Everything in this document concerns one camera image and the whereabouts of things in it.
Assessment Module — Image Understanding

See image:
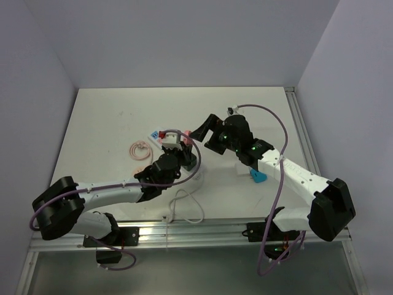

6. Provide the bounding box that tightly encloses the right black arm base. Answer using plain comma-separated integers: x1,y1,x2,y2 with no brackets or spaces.
241,221,300,259

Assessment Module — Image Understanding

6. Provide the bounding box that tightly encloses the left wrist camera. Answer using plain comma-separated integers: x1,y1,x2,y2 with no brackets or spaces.
158,131,181,148

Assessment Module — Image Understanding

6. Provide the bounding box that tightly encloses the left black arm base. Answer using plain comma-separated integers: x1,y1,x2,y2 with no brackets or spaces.
82,227,139,270

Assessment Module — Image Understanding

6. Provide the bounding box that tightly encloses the aluminium front rail frame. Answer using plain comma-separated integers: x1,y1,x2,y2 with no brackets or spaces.
29,218,352,253

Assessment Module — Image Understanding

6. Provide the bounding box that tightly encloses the blue triangular plug adapter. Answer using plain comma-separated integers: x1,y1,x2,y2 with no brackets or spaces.
249,169,268,183

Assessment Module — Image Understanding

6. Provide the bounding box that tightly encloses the pink plug adapter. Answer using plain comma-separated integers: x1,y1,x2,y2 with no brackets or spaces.
181,130,192,147

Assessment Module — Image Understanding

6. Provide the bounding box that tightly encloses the pink coiled hub cable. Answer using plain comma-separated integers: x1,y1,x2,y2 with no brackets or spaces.
127,141,154,161

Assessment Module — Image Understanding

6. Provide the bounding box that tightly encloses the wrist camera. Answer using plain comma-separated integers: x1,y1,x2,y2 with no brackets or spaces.
227,105,239,116
158,131,181,148

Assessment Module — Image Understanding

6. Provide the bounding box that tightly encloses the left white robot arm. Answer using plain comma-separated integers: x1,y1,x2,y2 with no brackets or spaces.
29,114,222,245

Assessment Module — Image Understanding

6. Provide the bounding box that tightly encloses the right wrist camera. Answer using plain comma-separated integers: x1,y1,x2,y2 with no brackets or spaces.
227,105,239,116

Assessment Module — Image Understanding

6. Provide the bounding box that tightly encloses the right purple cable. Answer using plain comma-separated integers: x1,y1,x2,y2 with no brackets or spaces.
238,103,306,277

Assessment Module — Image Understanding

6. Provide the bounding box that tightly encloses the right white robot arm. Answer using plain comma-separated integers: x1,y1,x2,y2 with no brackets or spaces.
201,114,356,242

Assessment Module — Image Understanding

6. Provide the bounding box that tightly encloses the pink round socket hub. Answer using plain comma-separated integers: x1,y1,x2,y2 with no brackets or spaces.
131,166,145,176

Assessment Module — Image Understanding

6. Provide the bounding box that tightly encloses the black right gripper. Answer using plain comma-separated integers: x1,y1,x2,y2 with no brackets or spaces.
190,113,241,155

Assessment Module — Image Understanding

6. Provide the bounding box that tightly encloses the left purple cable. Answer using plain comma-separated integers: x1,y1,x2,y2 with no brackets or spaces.
29,128,202,271

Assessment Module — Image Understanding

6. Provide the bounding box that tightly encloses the white multicolour power strip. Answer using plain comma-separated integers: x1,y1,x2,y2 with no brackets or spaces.
147,125,206,191

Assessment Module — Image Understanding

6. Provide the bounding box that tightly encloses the white plug adapter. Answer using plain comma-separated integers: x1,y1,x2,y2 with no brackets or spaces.
235,163,251,177

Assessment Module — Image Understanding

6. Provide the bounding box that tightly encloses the purple cable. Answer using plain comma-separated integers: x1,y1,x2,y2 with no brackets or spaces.
29,128,202,271
238,103,306,277

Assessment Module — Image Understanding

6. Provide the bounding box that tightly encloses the aluminium right rail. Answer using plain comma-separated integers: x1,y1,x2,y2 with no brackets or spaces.
284,87,321,175

